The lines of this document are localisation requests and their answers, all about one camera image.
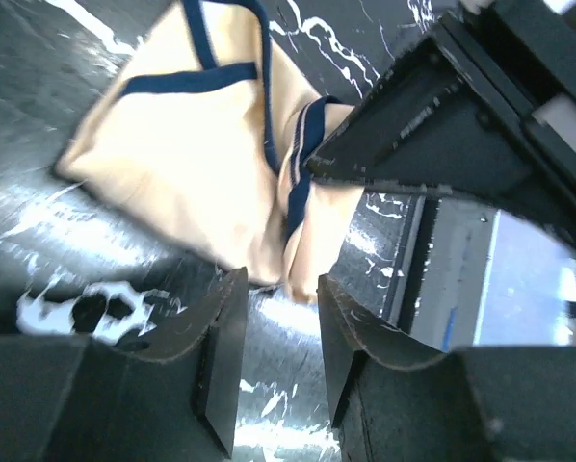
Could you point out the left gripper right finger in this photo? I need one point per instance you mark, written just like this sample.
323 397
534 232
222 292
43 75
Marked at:
392 398

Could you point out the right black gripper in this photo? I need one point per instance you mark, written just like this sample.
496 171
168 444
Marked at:
451 117

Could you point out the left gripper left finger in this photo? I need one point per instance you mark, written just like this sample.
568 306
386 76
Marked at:
170 396

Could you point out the beige navy-trimmed underwear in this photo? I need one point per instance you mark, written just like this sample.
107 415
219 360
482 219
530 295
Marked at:
204 137

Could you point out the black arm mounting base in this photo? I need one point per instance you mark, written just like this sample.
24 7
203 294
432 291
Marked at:
413 249

